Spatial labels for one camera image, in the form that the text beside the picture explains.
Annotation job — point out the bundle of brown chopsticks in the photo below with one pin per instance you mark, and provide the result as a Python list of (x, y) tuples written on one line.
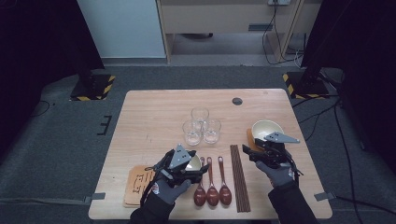
[(240, 180)]

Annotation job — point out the cream ceramic bowl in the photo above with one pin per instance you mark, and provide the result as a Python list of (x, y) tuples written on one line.
[(195, 163), (266, 128)]

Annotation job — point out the black curtain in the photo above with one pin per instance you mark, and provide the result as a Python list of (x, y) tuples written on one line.
[(37, 46), (367, 62)]

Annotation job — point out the white power strip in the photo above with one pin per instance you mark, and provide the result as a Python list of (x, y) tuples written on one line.
[(279, 2)]

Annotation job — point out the round grey table grommet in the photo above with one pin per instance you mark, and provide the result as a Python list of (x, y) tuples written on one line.
[(237, 101)]

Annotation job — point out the black stand with striped base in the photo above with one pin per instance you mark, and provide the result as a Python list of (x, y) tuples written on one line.
[(306, 85), (93, 88)]

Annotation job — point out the beige wooden desk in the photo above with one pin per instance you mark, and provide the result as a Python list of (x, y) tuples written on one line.
[(218, 18)]

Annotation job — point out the grey tape piece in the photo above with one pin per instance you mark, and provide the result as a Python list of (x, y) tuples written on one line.
[(325, 196), (96, 197)]

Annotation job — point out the reddish brown wooden spoon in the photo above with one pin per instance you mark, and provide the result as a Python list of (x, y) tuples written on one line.
[(225, 195), (200, 196), (212, 196)]

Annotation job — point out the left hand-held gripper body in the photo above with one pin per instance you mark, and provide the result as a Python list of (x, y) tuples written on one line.
[(179, 158)]

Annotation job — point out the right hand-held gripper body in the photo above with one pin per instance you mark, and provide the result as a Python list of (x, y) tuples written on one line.
[(275, 152)]

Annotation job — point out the clear drinking glass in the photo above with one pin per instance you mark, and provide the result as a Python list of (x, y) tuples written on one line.
[(192, 135), (200, 113), (212, 132)]

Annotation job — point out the person's left hand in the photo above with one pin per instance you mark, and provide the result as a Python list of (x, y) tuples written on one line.
[(169, 191)]

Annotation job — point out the white cabinet panel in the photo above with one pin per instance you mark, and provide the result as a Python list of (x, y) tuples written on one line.
[(124, 28)]

